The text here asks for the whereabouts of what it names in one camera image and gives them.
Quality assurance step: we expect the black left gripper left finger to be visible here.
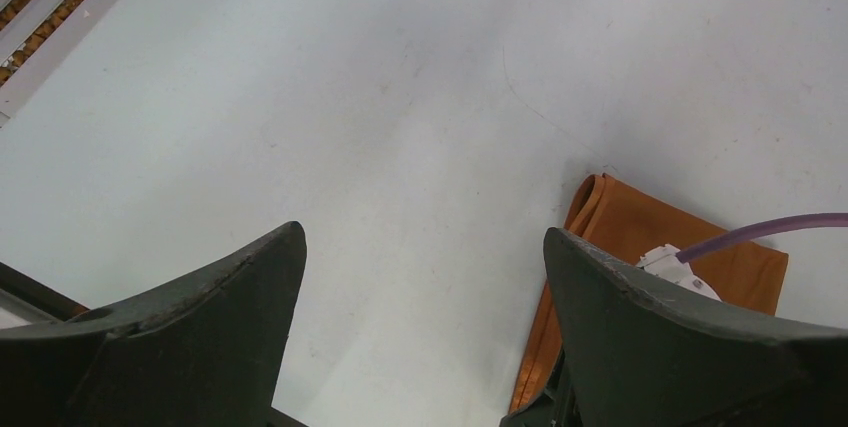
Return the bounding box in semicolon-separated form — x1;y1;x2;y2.
1;221;307;426

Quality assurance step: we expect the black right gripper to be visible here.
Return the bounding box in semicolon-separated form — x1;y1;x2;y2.
500;351;583;427

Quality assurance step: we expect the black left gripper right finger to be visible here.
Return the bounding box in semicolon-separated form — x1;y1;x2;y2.
543;228;847;426

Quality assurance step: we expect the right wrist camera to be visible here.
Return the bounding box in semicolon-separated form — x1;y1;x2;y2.
636;244;721;302

